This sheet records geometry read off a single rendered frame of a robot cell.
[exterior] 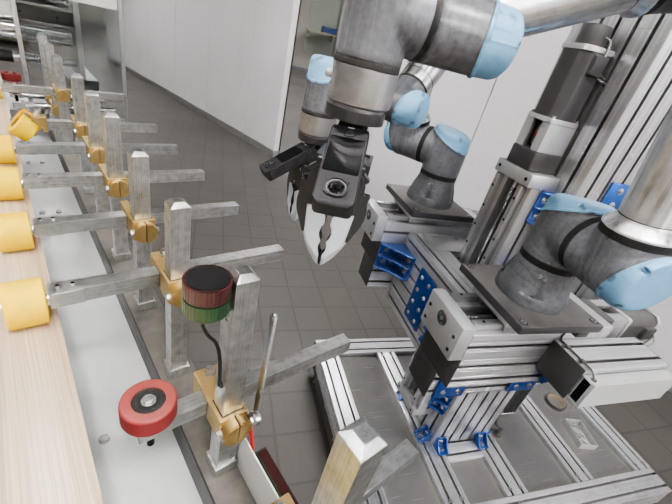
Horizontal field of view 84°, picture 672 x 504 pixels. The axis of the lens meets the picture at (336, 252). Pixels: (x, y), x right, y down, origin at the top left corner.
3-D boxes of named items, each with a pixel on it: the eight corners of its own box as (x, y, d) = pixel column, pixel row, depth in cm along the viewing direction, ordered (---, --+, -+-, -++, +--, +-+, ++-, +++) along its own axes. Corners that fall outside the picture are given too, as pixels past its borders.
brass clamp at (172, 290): (177, 267, 82) (177, 247, 80) (200, 303, 74) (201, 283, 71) (147, 272, 78) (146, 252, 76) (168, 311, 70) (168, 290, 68)
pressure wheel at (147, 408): (168, 413, 66) (167, 369, 60) (184, 451, 61) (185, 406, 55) (117, 434, 61) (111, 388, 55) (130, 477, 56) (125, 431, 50)
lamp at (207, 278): (213, 371, 60) (222, 260, 49) (228, 398, 56) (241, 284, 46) (175, 386, 56) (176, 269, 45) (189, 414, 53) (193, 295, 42)
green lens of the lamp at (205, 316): (219, 289, 52) (220, 276, 50) (238, 315, 48) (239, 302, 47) (174, 299, 48) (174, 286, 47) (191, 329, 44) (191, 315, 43)
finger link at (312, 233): (324, 248, 57) (337, 192, 52) (316, 267, 52) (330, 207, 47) (305, 242, 57) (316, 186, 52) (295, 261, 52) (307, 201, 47)
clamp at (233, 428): (218, 379, 71) (220, 361, 69) (251, 437, 63) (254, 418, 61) (189, 391, 68) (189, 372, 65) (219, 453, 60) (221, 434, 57)
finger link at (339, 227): (344, 253, 57) (359, 198, 52) (338, 273, 52) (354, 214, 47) (324, 248, 57) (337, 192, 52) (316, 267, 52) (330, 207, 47)
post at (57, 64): (74, 161, 183) (60, 54, 159) (76, 164, 181) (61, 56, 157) (66, 162, 181) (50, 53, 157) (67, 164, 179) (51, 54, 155)
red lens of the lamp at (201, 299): (220, 274, 50) (221, 261, 49) (240, 300, 47) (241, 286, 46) (174, 284, 47) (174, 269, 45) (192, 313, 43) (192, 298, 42)
